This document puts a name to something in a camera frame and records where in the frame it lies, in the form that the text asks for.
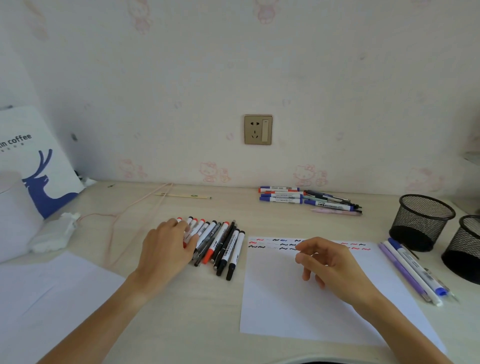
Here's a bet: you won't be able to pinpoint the purple slim pen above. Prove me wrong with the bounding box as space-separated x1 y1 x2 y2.
378 242 432 303

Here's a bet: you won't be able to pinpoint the pile of assorted pens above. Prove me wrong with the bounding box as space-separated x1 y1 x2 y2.
257 185 364 217

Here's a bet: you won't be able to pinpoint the white slim pen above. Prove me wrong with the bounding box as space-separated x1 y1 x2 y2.
382 239 444 308

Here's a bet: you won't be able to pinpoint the person's left hand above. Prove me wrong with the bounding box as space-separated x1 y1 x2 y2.
127 218 200 301

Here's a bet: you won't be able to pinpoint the wooden pencil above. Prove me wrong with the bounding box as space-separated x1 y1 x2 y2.
403 245 458 301

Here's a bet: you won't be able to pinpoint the light wooden table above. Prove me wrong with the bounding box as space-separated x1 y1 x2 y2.
0 181 480 364

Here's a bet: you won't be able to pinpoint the white paper sheet with squiggles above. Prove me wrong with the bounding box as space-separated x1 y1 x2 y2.
239 236 447 353

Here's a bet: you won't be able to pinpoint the person's right hand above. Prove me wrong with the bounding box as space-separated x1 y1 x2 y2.
295 236 383 312

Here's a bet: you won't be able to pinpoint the paper-wrapped chopsticks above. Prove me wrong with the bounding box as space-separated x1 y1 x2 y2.
154 192 213 200

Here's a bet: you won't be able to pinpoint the black slim pen silver tip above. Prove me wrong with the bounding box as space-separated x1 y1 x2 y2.
212 220 236 269
215 223 238 271

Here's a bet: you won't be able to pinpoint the black mesh cup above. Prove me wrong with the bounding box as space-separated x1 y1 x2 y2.
388 193 457 253
441 214 480 286

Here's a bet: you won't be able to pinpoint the crumpled white tissue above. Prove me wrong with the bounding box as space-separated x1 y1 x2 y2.
28 212 82 255

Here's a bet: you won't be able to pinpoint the gold wall socket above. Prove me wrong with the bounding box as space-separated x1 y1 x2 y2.
244 114 274 146

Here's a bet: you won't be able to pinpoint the white plastic bag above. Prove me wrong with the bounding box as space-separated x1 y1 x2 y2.
0 104 85 220

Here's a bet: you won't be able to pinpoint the blank white paper sheet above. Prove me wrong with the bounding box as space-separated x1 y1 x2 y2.
0 251 127 364

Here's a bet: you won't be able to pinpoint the clear acrylic rack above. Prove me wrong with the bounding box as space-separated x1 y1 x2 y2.
463 149 480 215

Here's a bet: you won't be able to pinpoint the blue-capped white marker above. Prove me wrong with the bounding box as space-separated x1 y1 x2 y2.
388 237 449 297

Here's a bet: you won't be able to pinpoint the person's left forearm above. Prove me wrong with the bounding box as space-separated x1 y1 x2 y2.
37 275 151 364

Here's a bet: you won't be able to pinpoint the thin pink cord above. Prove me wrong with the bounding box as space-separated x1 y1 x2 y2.
76 182 174 263

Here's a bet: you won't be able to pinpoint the person's right forearm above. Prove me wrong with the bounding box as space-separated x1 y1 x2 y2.
354 294 455 364

